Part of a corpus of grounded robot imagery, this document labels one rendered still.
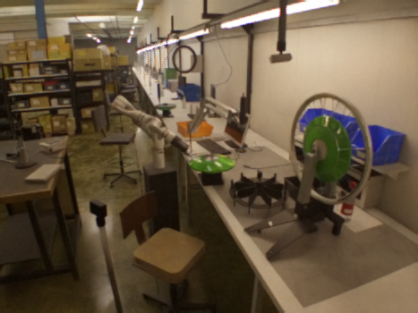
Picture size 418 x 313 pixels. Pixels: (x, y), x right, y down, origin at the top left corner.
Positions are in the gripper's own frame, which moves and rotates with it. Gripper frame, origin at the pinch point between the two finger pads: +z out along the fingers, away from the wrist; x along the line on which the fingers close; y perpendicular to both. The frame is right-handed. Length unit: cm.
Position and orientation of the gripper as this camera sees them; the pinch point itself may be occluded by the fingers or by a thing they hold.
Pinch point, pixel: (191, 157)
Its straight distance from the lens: 193.8
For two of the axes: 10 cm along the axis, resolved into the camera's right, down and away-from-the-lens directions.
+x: 2.5, -3.4, 9.1
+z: 7.9, 6.1, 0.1
